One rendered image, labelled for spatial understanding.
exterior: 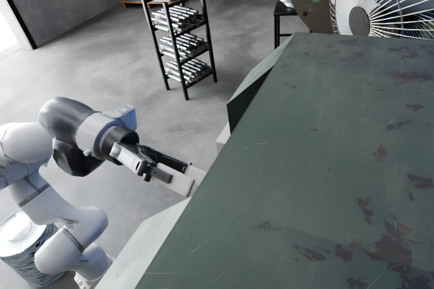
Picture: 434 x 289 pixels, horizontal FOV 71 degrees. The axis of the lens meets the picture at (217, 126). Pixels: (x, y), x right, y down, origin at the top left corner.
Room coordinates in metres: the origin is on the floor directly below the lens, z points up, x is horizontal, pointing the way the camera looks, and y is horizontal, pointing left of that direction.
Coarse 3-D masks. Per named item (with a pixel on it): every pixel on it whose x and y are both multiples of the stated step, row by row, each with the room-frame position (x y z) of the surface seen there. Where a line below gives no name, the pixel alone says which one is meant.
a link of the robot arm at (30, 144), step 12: (12, 132) 0.65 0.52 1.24; (24, 132) 0.65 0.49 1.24; (36, 132) 0.65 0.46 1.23; (12, 144) 0.62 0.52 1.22; (24, 144) 0.62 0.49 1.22; (36, 144) 0.63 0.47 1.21; (48, 144) 0.64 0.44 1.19; (12, 156) 0.62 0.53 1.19; (24, 156) 0.61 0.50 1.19; (36, 156) 0.62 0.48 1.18; (48, 156) 0.64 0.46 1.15
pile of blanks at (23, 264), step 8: (48, 224) 1.06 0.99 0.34; (48, 232) 1.02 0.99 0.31; (40, 240) 0.97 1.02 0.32; (32, 248) 0.93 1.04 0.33; (16, 256) 0.90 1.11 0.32; (24, 256) 0.90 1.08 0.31; (32, 256) 0.91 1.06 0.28; (8, 264) 0.90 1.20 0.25; (16, 264) 0.89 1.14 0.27; (24, 264) 0.89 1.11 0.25; (32, 264) 0.90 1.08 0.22; (16, 272) 0.90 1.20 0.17; (24, 272) 0.89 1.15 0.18; (32, 272) 0.89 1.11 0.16; (40, 272) 0.90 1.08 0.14; (64, 272) 0.95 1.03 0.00; (32, 280) 0.89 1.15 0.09; (40, 280) 0.90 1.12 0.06; (48, 280) 0.90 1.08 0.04; (56, 280) 0.91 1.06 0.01
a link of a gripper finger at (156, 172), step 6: (138, 168) 0.35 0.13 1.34; (144, 168) 0.34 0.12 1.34; (150, 168) 0.35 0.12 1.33; (156, 168) 0.35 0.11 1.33; (150, 174) 0.35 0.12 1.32; (156, 174) 0.34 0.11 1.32; (162, 174) 0.34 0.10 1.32; (168, 174) 0.34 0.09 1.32; (162, 180) 0.33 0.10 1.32; (168, 180) 0.33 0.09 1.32
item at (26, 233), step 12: (12, 216) 1.14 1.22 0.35; (24, 216) 1.13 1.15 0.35; (0, 228) 1.07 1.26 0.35; (12, 228) 1.05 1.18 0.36; (24, 228) 1.04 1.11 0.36; (36, 228) 1.03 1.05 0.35; (0, 240) 1.00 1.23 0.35; (12, 240) 0.98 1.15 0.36; (24, 240) 0.97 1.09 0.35; (36, 240) 0.96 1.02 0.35; (0, 252) 0.92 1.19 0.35; (12, 252) 0.91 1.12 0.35
